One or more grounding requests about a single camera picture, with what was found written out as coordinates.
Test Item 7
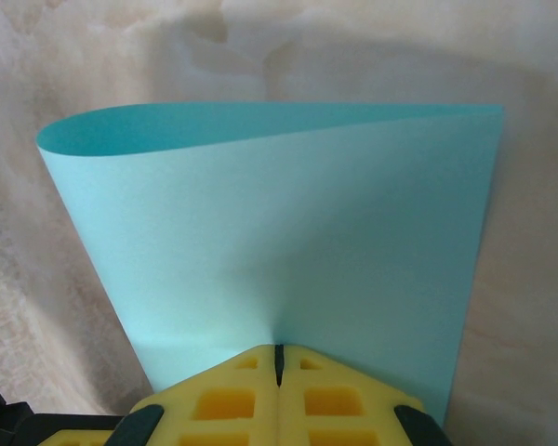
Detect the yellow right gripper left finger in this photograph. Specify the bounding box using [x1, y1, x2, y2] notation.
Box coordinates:
[87, 343, 281, 446]

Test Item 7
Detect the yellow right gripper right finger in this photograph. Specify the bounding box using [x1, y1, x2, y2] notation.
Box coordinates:
[277, 343, 452, 446]

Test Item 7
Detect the light blue paper sheet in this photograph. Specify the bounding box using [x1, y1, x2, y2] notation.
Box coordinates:
[34, 100, 506, 426]

